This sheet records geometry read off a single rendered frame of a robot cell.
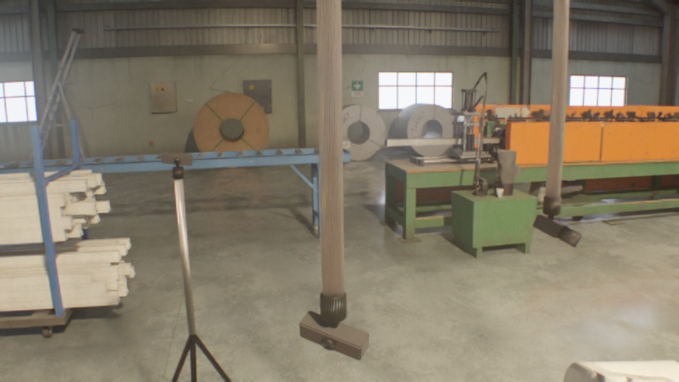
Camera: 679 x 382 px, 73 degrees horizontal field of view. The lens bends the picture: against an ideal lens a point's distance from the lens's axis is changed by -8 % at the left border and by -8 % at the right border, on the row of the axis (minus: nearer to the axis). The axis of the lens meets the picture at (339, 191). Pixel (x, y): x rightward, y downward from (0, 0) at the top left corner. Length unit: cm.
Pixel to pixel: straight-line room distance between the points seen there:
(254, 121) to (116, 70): 409
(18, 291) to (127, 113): 958
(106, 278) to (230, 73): 957
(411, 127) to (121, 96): 687
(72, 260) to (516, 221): 363
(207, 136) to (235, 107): 81
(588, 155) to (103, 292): 492
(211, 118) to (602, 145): 714
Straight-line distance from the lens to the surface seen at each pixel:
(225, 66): 1252
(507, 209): 466
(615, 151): 620
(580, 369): 58
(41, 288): 347
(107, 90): 1287
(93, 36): 1327
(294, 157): 484
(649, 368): 62
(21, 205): 335
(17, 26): 1388
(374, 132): 1085
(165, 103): 1241
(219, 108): 1020
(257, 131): 1023
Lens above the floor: 148
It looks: 11 degrees down
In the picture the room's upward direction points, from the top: 1 degrees counter-clockwise
